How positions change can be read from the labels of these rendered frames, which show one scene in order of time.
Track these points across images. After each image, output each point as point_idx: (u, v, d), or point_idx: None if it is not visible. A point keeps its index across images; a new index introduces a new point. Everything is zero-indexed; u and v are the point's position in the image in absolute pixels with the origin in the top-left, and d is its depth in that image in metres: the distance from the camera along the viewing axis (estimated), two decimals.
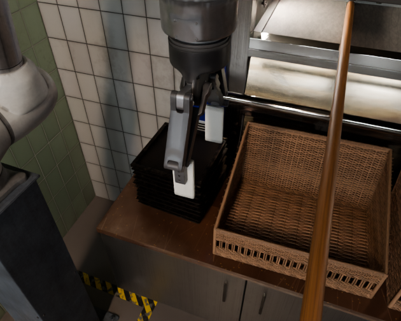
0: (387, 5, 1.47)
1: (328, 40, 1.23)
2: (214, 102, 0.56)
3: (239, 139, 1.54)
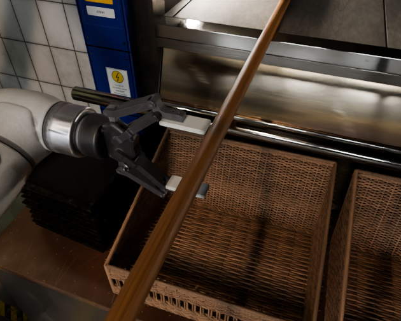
0: None
1: (253, 26, 0.97)
2: (160, 114, 0.52)
3: None
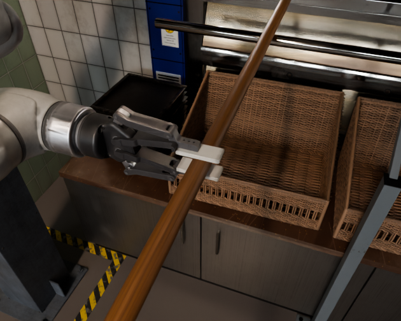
0: None
1: None
2: (176, 143, 0.55)
3: None
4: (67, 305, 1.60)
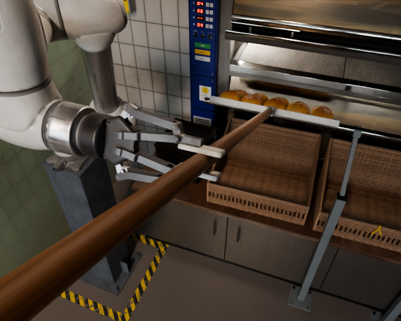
0: (305, 120, 1.45)
1: (279, 65, 1.96)
2: (179, 141, 0.56)
3: (225, 129, 2.27)
4: (130, 278, 2.30)
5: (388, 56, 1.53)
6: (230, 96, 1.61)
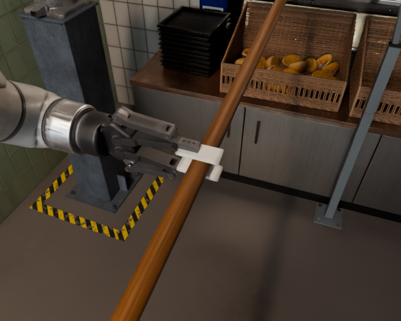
0: None
1: None
2: (176, 143, 0.55)
3: None
4: (129, 197, 1.97)
5: None
6: None
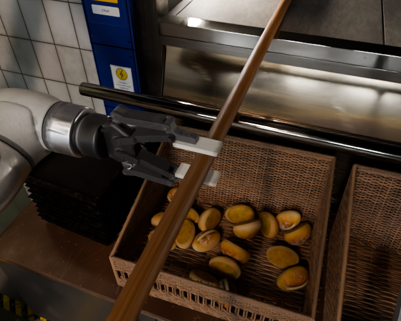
0: None
1: (253, 24, 1.00)
2: (174, 135, 0.54)
3: None
4: None
5: None
6: None
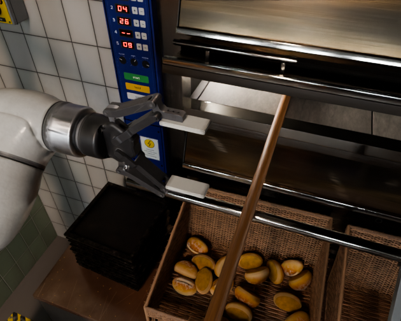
0: None
1: (263, 110, 1.19)
2: (160, 114, 0.52)
3: None
4: None
5: None
6: None
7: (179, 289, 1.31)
